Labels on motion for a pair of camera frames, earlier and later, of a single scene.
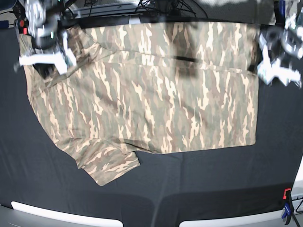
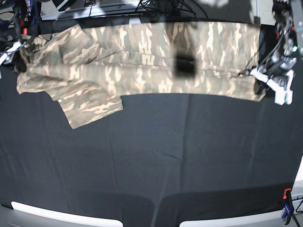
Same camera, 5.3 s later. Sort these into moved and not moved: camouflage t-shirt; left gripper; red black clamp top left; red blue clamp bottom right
Moved: camouflage t-shirt; left gripper
Not moved: red black clamp top left; red blue clamp bottom right
